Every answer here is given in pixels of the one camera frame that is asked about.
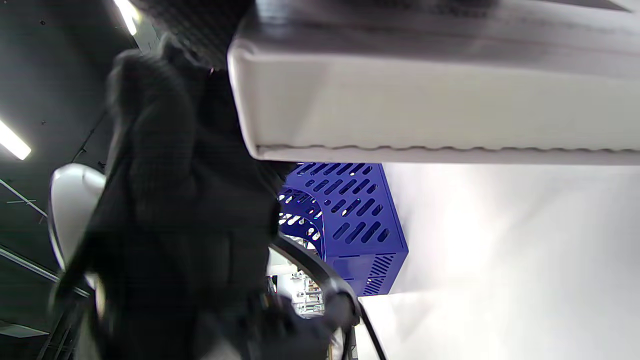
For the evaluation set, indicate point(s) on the ceiling light strip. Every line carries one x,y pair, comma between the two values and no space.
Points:
127,15
14,144

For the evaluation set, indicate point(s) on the blue plastic document holder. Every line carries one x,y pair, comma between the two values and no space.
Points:
365,260

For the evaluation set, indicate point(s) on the black right hand controller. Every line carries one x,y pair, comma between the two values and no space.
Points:
75,210

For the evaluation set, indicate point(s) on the person's right hand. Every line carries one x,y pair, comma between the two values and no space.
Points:
175,175

